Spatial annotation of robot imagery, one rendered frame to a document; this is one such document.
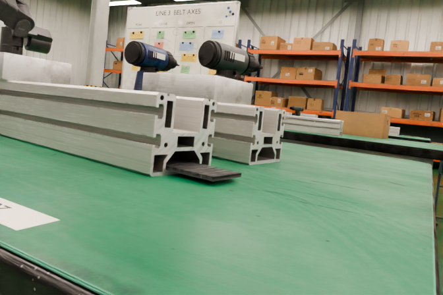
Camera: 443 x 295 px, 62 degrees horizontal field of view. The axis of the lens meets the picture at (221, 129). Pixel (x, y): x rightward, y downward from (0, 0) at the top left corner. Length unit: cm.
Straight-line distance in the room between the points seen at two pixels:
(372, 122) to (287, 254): 226
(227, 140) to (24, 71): 33
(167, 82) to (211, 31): 331
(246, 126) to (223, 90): 8
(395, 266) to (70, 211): 19
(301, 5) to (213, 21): 829
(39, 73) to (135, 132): 30
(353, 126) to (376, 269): 228
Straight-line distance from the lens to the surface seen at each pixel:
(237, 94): 61
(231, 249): 21
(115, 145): 41
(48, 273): 18
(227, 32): 382
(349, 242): 25
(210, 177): 35
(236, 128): 53
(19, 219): 24
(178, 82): 60
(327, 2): 1182
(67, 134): 49
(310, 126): 208
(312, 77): 1042
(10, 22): 115
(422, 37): 1116
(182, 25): 414
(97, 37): 927
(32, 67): 65
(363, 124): 247
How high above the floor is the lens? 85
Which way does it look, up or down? 3 degrees down
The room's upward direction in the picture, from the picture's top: 6 degrees clockwise
